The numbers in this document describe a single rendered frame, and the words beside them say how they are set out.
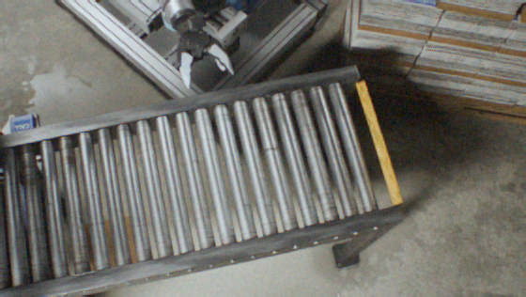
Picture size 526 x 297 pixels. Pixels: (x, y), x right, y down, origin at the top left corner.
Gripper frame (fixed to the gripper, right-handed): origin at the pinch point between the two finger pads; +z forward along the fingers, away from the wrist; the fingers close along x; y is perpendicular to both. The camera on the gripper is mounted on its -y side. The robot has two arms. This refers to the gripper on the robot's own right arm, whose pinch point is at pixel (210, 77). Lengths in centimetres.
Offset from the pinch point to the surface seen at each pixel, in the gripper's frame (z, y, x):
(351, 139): 16, 38, -46
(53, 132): -23, 50, 42
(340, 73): -7, 37, -53
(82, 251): 18, 50, 44
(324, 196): 30, 40, -30
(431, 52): -13, 56, -107
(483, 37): -6, 38, -118
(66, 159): -12, 50, 41
